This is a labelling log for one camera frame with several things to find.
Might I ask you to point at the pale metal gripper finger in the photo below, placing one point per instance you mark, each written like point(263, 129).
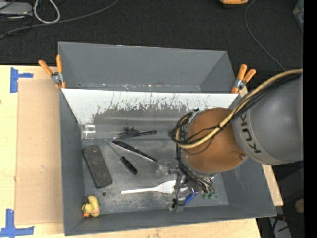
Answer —
point(168, 168)
point(177, 208)

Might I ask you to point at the small black marker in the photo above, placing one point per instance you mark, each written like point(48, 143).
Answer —
point(128, 165)

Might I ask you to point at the black thin tool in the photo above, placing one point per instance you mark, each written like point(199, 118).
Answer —
point(138, 133)

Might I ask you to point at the dark green flat block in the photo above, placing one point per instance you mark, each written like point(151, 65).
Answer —
point(97, 166)

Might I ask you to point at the yellow rubber duck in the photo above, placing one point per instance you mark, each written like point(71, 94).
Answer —
point(91, 206)

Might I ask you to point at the clear plastic cup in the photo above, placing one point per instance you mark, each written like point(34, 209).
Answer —
point(89, 131)

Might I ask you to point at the grey metal bin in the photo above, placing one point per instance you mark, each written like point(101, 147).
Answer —
point(138, 66)

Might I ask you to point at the brown cardboard board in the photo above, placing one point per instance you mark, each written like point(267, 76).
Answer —
point(37, 152)

